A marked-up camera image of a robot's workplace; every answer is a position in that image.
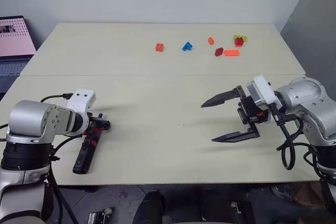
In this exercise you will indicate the laptop with pink screen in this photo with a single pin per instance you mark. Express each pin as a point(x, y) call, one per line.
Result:
point(14, 37)

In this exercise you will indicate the long orange toy brick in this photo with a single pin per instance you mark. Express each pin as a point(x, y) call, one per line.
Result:
point(232, 53)

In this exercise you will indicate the blue toy brick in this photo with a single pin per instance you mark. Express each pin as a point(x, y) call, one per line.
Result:
point(187, 46)

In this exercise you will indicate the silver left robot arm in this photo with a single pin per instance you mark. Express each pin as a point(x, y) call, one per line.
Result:
point(26, 116)

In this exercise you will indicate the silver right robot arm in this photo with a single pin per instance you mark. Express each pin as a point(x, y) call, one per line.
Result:
point(302, 93)

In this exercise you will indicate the grey shoe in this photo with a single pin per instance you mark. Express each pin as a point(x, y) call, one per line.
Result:
point(282, 191)

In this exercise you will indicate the bright red toy brick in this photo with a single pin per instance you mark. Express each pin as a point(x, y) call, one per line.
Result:
point(239, 42)

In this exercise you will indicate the orange square toy brick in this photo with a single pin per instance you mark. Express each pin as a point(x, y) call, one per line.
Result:
point(159, 47)

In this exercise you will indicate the dark red toy brick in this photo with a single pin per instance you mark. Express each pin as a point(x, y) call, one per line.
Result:
point(219, 51)

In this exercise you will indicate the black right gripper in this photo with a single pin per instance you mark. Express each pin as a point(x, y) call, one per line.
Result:
point(248, 113)

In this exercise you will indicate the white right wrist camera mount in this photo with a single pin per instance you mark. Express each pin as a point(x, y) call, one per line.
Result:
point(262, 90)

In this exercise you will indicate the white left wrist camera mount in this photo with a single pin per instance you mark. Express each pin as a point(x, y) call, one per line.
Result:
point(81, 99)

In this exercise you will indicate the dark rounded shape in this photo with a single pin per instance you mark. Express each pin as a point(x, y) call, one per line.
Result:
point(150, 207)
point(214, 204)

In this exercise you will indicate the brown cardboard box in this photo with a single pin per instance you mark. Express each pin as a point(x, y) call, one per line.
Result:
point(311, 195)

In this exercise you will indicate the green toy brick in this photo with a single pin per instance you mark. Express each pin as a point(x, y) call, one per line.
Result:
point(241, 37)

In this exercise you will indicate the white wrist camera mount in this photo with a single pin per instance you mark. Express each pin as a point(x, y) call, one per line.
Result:
point(81, 99)
point(262, 90)

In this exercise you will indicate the small orange toy brick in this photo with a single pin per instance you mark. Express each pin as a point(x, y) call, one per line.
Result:
point(210, 41)

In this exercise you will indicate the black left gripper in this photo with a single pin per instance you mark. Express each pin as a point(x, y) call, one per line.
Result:
point(91, 123)

